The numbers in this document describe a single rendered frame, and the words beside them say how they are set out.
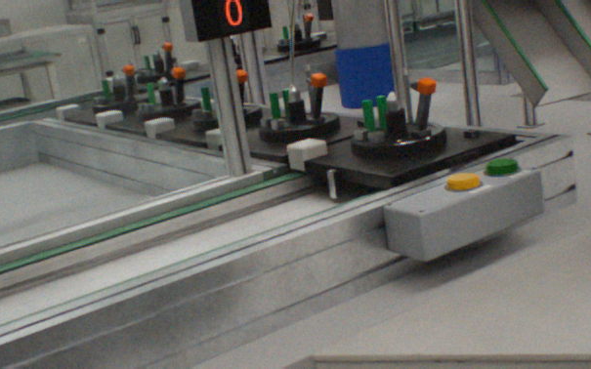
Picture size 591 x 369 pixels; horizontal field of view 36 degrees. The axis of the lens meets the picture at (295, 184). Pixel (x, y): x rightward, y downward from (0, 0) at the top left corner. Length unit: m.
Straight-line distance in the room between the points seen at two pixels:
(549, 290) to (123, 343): 0.48
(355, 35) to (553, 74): 0.87
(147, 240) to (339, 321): 0.33
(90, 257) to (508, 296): 0.53
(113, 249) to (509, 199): 0.52
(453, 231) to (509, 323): 0.15
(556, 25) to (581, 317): 0.67
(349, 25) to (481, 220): 1.21
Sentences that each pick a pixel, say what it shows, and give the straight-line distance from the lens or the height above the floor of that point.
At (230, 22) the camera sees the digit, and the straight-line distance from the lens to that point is 1.27.
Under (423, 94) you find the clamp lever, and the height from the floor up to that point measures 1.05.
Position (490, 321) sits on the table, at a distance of 1.00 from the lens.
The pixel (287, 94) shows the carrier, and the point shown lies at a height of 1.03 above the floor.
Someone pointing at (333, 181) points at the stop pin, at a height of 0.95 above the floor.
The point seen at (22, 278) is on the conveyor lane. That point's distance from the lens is 1.18.
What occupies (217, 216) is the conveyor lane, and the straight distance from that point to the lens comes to 1.28.
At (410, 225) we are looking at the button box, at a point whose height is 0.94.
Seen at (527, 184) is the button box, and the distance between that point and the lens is 1.17.
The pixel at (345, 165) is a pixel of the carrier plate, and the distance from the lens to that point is 1.27.
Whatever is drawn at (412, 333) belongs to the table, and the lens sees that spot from 0.99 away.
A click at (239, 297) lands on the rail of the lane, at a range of 1.00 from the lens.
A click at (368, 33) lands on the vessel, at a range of 2.25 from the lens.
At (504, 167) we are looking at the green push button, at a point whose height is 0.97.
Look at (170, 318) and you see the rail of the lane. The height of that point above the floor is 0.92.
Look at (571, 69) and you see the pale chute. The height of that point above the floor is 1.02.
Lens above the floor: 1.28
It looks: 15 degrees down
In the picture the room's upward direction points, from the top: 9 degrees counter-clockwise
